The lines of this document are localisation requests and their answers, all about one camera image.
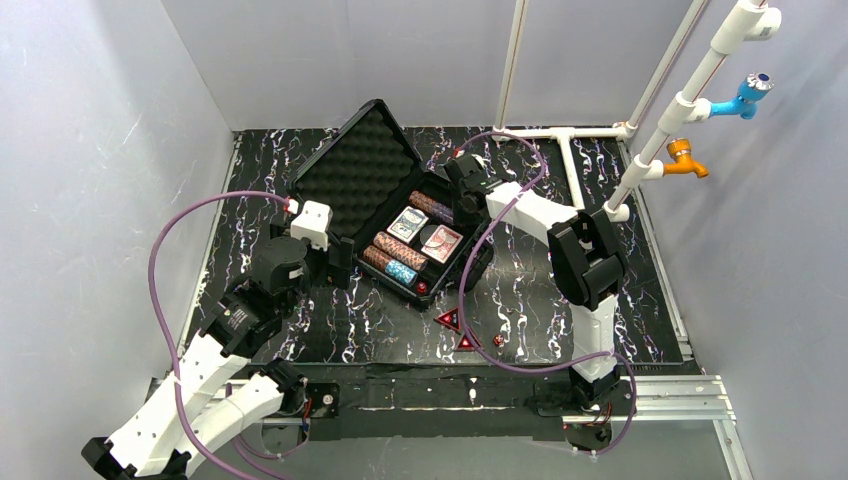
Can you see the lower all-in triangle button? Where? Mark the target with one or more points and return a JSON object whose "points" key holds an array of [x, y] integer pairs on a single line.
{"points": [[468, 342]]}

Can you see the orange blue chip stack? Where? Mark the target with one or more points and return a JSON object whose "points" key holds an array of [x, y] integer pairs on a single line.
{"points": [[400, 251]]}

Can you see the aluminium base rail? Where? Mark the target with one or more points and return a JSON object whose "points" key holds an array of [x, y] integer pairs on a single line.
{"points": [[384, 400]]}

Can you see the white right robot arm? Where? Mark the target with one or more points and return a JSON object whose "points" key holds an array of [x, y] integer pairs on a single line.
{"points": [[587, 263]]}

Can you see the all-in triangle button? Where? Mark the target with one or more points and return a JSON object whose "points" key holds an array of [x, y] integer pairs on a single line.
{"points": [[450, 320], [468, 342]]}

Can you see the red playing card deck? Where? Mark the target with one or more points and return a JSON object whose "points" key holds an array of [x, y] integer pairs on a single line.
{"points": [[443, 254]]}

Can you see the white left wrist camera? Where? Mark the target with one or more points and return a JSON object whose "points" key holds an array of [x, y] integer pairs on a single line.
{"points": [[311, 221]]}

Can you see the purple poker chip stack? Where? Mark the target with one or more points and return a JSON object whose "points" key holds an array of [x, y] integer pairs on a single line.
{"points": [[444, 213]]}

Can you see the brown black chip stack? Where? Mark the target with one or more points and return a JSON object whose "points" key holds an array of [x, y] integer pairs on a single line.
{"points": [[423, 202]]}

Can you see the light blue chip stack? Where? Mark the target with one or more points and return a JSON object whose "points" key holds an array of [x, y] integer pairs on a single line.
{"points": [[400, 272]]}

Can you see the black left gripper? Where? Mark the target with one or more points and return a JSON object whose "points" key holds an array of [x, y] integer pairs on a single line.
{"points": [[338, 259]]}

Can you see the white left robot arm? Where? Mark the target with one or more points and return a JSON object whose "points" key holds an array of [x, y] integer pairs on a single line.
{"points": [[181, 422]]}

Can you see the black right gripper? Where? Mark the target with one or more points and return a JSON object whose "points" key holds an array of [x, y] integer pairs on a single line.
{"points": [[461, 175]]}

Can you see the black foam-lined poker case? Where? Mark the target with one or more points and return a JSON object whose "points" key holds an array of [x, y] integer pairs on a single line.
{"points": [[365, 173]]}

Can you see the blue tap valve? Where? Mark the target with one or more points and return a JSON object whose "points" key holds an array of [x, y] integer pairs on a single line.
{"points": [[751, 91]]}

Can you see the red black chip stack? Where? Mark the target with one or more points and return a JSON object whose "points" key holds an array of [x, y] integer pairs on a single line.
{"points": [[377, 258]]}

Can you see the clear round dealer button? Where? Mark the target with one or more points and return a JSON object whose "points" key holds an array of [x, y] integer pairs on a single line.
{"points": [[433, 236]]}

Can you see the upper all-in triangle button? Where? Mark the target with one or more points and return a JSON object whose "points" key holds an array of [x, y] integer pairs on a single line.
{"points": [[450, 320]]}

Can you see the orange tap valve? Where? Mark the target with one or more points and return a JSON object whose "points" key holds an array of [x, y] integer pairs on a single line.
{"points": [[683, 162]]}

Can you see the blue playing card deck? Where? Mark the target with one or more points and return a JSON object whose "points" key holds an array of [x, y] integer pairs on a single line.
{"points": [[408, 224]]}

